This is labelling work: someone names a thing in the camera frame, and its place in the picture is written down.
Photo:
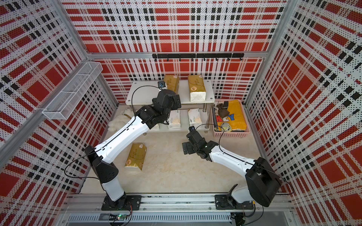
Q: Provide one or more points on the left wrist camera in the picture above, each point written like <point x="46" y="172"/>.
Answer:
<point x="161" y="85"/>

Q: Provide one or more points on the white plush toy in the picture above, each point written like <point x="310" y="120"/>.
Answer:
<point x="120" y="120"/>

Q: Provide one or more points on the pink plastic basket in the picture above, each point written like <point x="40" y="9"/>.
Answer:
<point x="218" y="133"/>

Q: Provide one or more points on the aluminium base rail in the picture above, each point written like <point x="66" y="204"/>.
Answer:
<point x="190" y="209"/>

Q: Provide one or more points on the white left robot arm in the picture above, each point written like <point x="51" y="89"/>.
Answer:
<point x="102" y="156"/>

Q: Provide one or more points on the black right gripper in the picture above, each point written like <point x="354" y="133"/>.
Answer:
<point x="189" y="150"/>

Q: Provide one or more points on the green circuit board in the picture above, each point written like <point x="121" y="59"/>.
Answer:
<point x="117" y="217"/>

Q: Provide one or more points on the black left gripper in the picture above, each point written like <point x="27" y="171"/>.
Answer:
<point x="176" y="104"/>

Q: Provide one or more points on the gold tissue pack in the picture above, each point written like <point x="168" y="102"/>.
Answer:
<point x="172" y="82"/>
<point x="136" y="157"/>
<point x="197" y="90"/>

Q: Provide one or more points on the white wire mesh basket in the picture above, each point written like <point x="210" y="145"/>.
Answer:
<point x="64" y="103"/>

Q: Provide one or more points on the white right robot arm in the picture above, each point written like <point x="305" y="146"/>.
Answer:
<point x="262" y="182"/>

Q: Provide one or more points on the yellow printed cloth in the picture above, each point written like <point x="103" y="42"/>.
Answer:
<point x="235" y="121"/>

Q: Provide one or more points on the white tissue pack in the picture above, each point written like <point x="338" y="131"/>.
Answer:
<point x="174" y="119"/>
<point x="155" y="128"/>
<point x="194" y="117"/>

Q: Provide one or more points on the black wall hook rail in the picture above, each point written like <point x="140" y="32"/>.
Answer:
<point x="198" y="55"/>

